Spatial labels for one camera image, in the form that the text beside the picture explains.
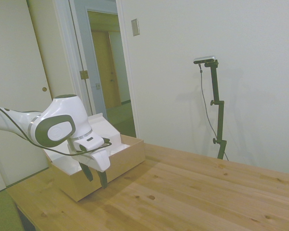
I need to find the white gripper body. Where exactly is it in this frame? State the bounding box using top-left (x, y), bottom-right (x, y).
top-left (73, 147), bottom-right (111, 173)

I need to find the white closet door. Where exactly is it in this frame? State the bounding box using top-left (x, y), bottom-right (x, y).
top-left (0, 0), bottom-right (53, 189)

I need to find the grey stereo camera bar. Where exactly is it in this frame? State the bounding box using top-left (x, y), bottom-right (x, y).
top-left (193, 55), bottom-right (218, 65)

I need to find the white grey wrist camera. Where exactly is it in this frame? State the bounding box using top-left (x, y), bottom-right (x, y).
top-left (71, 136), bottom-right (105, 153)

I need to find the green upholstered seat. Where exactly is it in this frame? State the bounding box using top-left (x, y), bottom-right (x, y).
top-left (0, 189), bottom-right (24, 231)

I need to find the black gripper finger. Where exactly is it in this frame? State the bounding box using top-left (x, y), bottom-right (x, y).
top-left (79, 162), bottom-right (94, 182)
top-left (96, 169), bottom-right (108, 190)

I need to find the beige wall switch plate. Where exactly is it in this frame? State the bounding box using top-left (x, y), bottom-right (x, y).
top-left (131, 18), bottom-right (140, 37)

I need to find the black camera stand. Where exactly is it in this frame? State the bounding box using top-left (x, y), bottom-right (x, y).
top-left (204, 60), bottom-right (228, 160)

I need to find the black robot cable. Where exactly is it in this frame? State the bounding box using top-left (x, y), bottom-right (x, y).
top-left (0, 103), bottom-right (113, 156)

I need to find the white open door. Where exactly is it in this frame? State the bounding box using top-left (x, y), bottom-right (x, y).
top-left (26, 0), bottom-right (108, 121)

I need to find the brown wooden door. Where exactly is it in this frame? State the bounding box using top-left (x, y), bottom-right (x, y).
top-left (91, 29), bottom-right (114, 110)

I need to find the cardboard box with white lid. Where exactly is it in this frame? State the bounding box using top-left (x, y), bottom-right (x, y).
top-left (43, 112), bottom-right (146, 202)

